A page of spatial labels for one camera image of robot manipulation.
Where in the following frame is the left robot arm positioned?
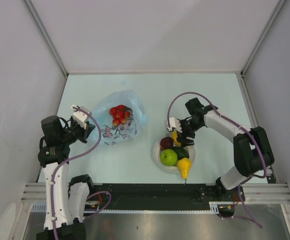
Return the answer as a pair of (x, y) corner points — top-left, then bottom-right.
(36, 113), (95, 240)

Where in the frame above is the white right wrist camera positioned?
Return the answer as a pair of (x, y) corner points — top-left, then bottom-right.
(165, 117), (182, 133)

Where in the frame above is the blue slotted cable duct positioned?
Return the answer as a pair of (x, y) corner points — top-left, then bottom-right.
(31, 202), (46, 213)

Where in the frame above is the red fake strawberry bunch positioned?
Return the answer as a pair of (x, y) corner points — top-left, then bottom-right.
(109, 104), (131, 127)

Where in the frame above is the dark green fake avocado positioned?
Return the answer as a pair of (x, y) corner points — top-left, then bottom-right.
(172, 146), (189, 160)

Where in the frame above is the green fake apple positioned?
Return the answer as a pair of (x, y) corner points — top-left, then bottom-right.
(160, 149), (178, 167)

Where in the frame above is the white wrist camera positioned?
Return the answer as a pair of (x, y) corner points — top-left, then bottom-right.
(71, 105), (91, 129)
(165, 117), (182, 133)

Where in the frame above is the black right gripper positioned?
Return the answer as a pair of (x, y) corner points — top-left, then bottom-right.
(176, 118), (203, 147)

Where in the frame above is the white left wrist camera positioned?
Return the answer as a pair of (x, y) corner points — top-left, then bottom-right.
(71, 105), (91, 129)

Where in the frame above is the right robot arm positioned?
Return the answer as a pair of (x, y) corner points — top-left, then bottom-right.
(176, 98), (275, 201)

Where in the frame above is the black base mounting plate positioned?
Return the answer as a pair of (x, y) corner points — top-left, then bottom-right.
(92, 183), (245, 211)

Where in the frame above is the yellow fake pear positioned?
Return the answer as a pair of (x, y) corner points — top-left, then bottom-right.
(177, 157), (192, 182)

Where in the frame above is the yellow fake lemon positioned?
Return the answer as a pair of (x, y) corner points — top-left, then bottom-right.
(172, 130), (181, 147)

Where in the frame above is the white paper plate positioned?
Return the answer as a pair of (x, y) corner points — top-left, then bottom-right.
(152, 133), (196, 173)

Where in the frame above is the light blue printed plastic bag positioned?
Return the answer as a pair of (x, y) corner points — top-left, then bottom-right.
(89, 90), (148, 145)

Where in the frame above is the dark red fake fruit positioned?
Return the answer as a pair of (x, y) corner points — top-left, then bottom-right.
(160, 136), (174, 150)

